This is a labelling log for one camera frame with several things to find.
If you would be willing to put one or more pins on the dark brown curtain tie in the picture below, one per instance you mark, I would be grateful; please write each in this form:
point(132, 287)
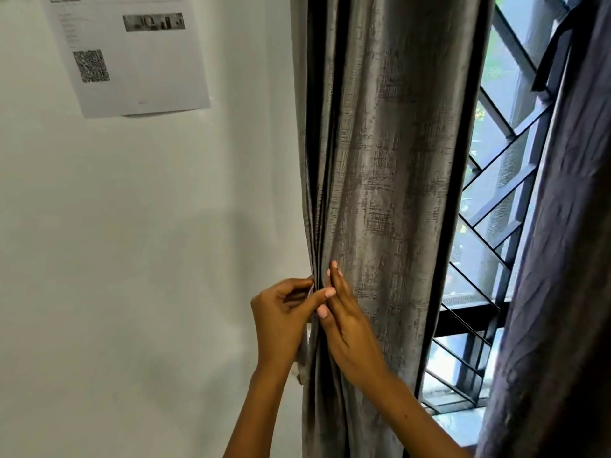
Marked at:
point(549, 57)

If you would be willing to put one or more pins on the person's left hand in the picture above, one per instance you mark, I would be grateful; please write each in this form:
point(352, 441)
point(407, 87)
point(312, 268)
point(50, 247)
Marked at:
point(279, 329)

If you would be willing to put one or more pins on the white printed paper notice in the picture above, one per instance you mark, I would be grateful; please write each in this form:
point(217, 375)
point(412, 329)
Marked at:
point(157, 71)

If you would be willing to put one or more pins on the grey curtain tieback strap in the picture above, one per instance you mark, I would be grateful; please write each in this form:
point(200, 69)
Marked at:
point(303, 362)

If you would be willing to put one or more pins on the person's right hand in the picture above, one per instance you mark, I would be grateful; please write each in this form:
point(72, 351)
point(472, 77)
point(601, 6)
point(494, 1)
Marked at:
point(353, 343)

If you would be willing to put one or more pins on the dark brown curtain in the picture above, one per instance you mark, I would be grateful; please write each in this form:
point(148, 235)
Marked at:
point(563, 281)

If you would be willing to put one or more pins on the black metal window grille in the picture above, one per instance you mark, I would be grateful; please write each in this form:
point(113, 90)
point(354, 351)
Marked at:
point(501, 188)

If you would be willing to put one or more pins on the grey textured curtain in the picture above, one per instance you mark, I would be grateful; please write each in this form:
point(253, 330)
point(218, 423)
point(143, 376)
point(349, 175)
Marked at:
point(391, 162)

